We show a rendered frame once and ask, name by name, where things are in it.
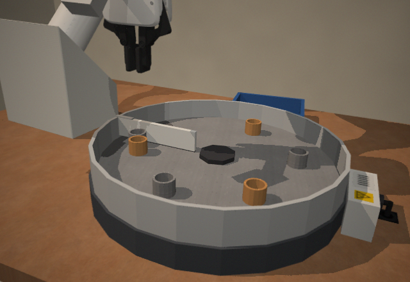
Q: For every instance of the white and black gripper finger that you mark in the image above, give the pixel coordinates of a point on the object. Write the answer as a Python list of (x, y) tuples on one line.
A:
[(146, 38), (127, 37)]

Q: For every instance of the grey metal bushing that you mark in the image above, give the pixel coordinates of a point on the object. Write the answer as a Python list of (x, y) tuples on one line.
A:
[(164, 184), (137, 131), (297, 158)]

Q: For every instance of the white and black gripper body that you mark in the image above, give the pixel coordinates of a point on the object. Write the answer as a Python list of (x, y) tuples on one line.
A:
[(136, 12)]

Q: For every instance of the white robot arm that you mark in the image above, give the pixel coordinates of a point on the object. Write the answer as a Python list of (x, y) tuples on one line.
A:
[(70, 18)]

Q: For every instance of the bronze bushing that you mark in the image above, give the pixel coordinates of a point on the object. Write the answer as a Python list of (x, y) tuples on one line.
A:
[(137, 145), (252, 195), (253, 127)]

